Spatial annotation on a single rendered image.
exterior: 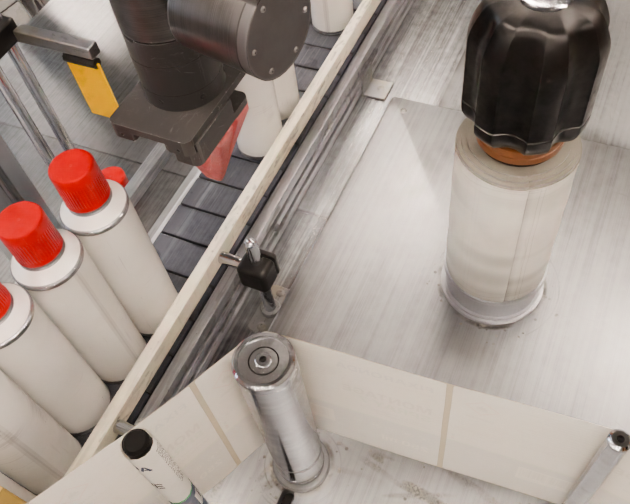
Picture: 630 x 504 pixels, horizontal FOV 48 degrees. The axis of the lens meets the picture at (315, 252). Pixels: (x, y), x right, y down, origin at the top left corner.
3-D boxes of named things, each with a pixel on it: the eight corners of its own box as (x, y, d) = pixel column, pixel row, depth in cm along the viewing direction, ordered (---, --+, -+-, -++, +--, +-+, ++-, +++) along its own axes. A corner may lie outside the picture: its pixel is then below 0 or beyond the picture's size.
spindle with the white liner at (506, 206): (527, 339, 60) (613, 63, 35) (427, 307, 62) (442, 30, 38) (553, 257, 64) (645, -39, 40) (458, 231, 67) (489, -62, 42)
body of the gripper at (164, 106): (263, 66, 52) (246, -23, 46) (194, 164, 47) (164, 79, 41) (189, 48, 54) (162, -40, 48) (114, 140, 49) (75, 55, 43)
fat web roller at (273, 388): (316, 502, 54) (281, 407, 38) (263, 479, 55) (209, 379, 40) (339, 448, 56) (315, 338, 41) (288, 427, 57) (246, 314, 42)
